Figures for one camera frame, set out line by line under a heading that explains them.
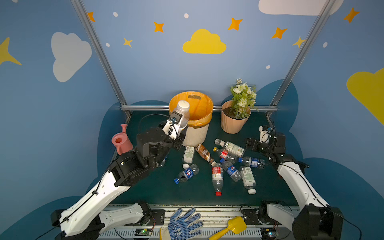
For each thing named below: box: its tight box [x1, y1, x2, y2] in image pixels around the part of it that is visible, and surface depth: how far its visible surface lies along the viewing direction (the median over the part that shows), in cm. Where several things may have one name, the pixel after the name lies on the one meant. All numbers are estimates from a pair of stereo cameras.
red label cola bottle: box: [212, 162, 224, 196], surface depth 85 cm
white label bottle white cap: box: [174, 100, 190, 130], surface depth 48 cm
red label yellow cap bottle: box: [213, 147, 236, 161], surface depth 95 cm
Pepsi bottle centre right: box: [220, 158, 242, 182], surface depth 88 cm
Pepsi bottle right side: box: [246, 157, 266, 169], surface depth 91 cm
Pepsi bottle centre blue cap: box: [174, 163, 200, 185], surface depth 87 cm
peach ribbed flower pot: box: [220, 100, 251, 134], surface depth 104 cm
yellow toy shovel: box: [208, 216, 247, 240], surface depth 73 cm
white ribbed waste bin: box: [182, 123, 210, 147], surface depth 92 cm
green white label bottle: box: [182, 146, 195, 169], surface depth 95 cm
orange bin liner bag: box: [168, 91, 214, 129], surface depth 96 cm
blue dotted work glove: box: [168, 208, 203, 240], surface depth 73 cm
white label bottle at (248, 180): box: [240, 167, 257, 195], surface depth 86 cm
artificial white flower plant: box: [230, 78, 259, 119], surface depth 97 cm
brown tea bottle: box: [194, 143, 217, 166], surface depth 95 cm
